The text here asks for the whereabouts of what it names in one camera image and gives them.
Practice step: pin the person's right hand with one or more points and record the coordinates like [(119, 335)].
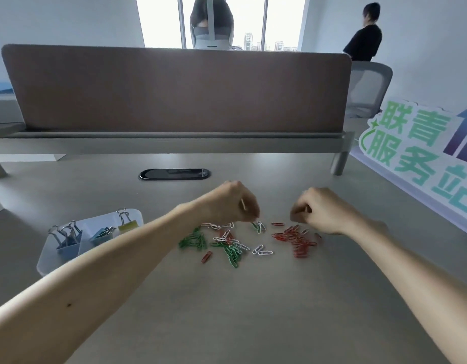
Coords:
[(328, 212)]

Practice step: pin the person's left hand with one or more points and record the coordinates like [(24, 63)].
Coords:
[(229, 204)]

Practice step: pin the pile of coloured paper clips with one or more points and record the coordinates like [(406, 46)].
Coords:
[(299, 246)]

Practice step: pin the pile of colourful binder clips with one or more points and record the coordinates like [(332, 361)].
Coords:
[(68, 246)]

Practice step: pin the clear plastic organizer tray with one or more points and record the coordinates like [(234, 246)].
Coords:
[(53, 261)]

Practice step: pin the person's right forearm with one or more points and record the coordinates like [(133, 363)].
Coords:
[(415, 284)]

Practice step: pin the person's left forearm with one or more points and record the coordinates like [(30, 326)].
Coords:
[(104, 284)]

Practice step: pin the white sign with green lettering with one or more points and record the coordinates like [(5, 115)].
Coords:
[(419, 155)]

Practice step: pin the brown desk divider panel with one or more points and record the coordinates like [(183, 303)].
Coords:
[(180, 90)]

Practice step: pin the grey mesh office chair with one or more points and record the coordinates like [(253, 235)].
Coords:
[(369, 87)]

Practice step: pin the white head-mounted headset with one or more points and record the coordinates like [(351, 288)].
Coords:
[(212, 44)]

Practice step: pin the large glass window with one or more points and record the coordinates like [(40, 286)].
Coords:
[(157, 22)]

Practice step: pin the blue pleated table cloth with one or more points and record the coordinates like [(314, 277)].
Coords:
[(0, 88)]

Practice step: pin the grey divider base rail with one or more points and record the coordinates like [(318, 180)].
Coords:
[(180, 145)]

